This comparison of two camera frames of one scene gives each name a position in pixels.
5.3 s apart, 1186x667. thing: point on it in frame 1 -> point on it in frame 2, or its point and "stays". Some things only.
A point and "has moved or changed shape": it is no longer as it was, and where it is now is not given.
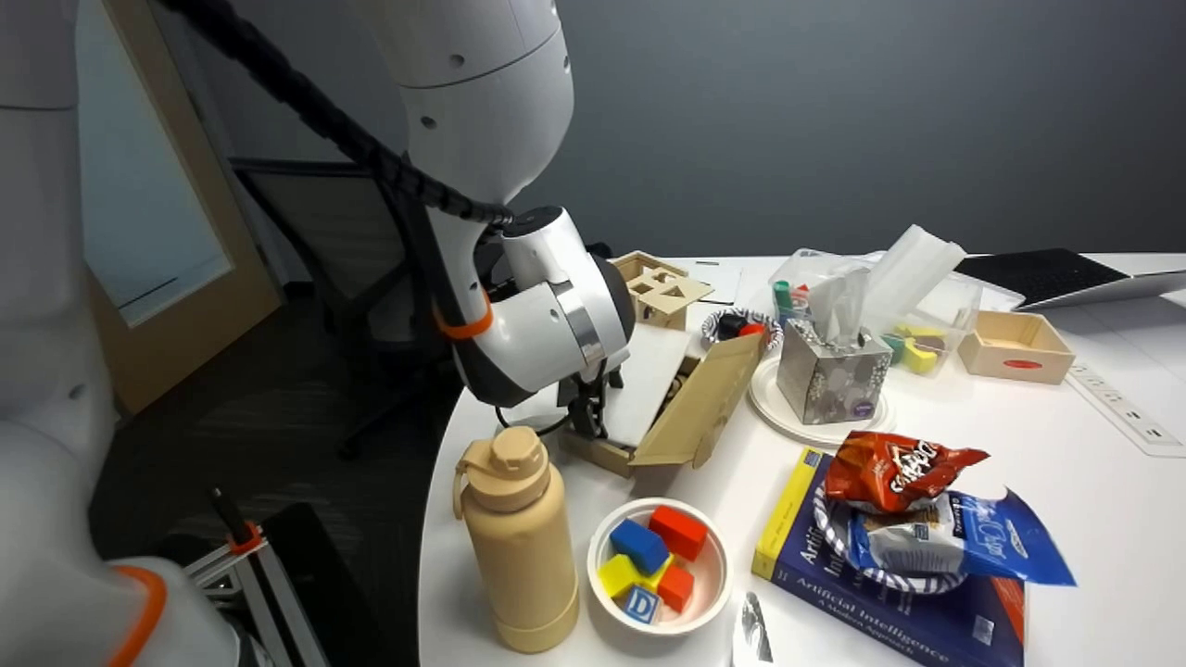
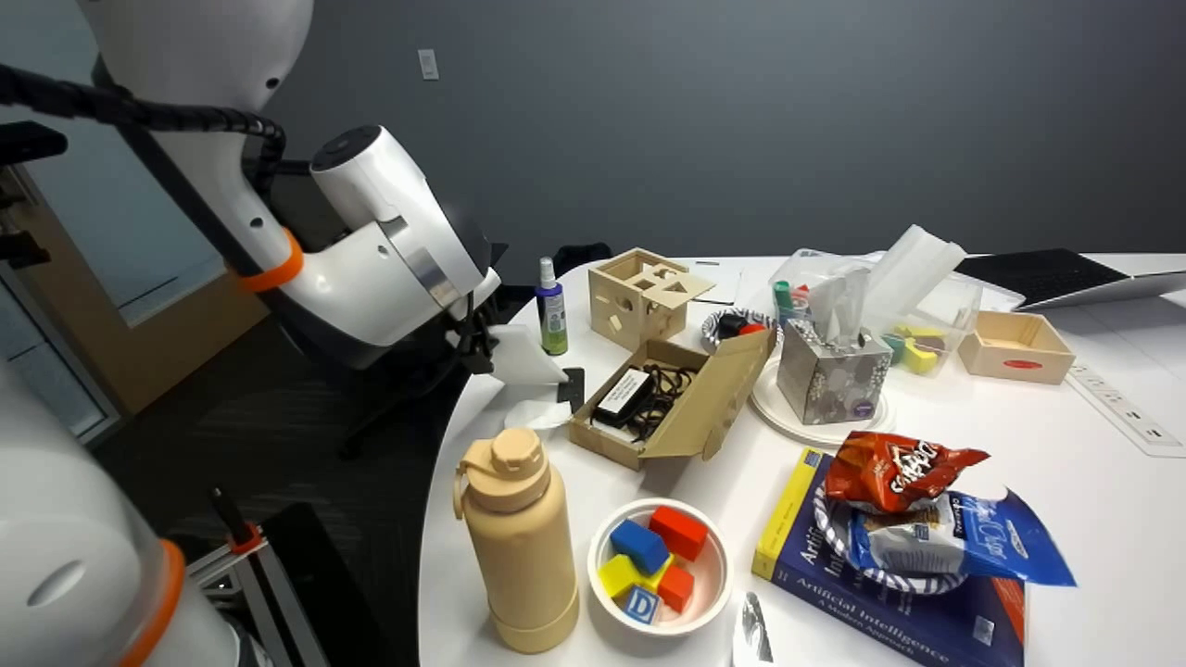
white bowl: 656,564 stays
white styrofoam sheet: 653,364 has moved or changed shape
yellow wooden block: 617,575 stays
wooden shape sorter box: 656,291 stays
